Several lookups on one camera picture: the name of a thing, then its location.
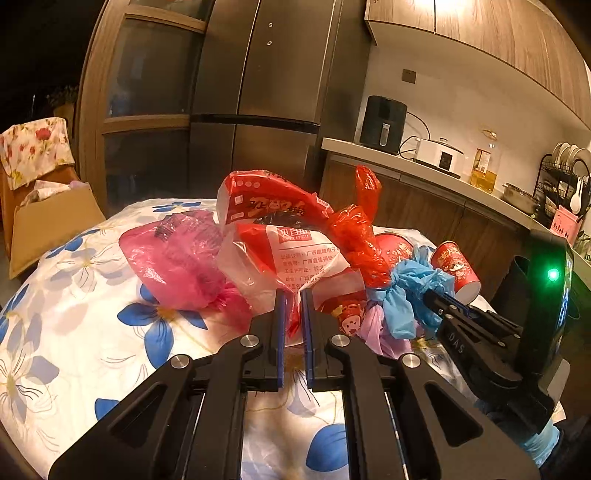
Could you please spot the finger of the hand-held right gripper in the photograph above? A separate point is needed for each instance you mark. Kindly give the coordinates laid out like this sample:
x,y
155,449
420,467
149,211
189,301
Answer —
x,y
461,350
461,308

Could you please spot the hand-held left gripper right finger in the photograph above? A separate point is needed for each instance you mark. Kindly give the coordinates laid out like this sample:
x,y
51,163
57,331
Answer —
x,y
308,341

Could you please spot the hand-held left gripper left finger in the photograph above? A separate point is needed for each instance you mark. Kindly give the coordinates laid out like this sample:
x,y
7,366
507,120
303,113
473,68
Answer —
x,y
280,341

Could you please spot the blue plastic bag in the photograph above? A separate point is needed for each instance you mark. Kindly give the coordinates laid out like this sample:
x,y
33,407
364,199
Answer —
x,y
406,295

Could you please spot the white printed plastic bag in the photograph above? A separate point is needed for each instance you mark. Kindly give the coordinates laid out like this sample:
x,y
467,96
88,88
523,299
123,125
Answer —
x,y
295,258

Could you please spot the red plastic bag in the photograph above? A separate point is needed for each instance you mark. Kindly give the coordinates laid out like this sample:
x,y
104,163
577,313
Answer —
x,y
360,240

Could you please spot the person's right hand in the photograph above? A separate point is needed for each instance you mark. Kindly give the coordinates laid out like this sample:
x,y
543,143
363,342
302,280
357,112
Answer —
x,y
540,445

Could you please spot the red paper cup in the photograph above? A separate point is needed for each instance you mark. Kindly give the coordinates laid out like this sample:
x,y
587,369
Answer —
x,y
455,265
346,318

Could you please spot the purple plastic bag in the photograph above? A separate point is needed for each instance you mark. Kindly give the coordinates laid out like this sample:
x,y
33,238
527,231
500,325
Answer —
x,y
376,332

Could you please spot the pink basket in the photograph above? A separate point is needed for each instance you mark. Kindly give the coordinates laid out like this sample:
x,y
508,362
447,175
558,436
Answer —
x,y
565,226

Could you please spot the wooden kitchen counter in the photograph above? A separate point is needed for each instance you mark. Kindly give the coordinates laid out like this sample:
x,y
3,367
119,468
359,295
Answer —
x,y
415,203

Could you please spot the steel pot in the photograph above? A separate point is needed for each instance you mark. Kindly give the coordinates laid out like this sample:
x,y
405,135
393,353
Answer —
x,y
519,198

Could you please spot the white rice spoon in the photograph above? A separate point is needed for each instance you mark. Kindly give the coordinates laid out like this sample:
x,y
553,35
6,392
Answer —
x,y
577,198

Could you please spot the pink plastic bag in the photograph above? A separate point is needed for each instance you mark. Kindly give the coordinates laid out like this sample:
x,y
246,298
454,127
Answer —
x,y
175,263

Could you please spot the cooking oil bottle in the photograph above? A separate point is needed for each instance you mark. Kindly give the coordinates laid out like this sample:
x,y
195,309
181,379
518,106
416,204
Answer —
x,y
485,175

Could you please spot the black dish rack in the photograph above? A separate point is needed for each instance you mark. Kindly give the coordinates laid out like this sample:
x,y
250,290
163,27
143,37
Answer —
x,y
549,184

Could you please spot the red printed packet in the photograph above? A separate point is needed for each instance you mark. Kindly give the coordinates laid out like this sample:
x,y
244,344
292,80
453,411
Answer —
x,y
258,194

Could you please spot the white rice cooker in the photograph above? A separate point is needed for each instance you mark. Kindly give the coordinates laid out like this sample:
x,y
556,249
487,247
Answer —
x,y
438,154

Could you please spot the black air fryer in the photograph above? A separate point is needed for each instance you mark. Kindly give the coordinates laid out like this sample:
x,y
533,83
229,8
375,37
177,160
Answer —
x,y
383,124

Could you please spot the steel refrigerator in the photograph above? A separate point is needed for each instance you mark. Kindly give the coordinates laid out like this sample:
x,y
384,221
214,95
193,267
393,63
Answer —
x,y
263,92

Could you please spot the cardboard box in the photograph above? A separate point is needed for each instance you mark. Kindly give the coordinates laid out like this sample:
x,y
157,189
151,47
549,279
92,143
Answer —
x,y
46,230

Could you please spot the pale cloth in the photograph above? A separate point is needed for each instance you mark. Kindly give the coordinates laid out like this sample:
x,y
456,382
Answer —
x,y
46,190

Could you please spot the wooden glass door cabinet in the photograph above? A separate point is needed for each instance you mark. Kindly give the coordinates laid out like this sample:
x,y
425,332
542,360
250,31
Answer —
x,y
147,83

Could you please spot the rose print cloth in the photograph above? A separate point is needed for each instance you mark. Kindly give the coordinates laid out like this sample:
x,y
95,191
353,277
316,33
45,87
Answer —
x,y
32,147

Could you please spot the wall socket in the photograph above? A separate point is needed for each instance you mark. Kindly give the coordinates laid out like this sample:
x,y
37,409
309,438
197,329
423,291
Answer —
x,y
408,76

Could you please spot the wooden wall cabinet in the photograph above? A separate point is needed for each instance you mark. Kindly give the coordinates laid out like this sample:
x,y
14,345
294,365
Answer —
x,y
485,32

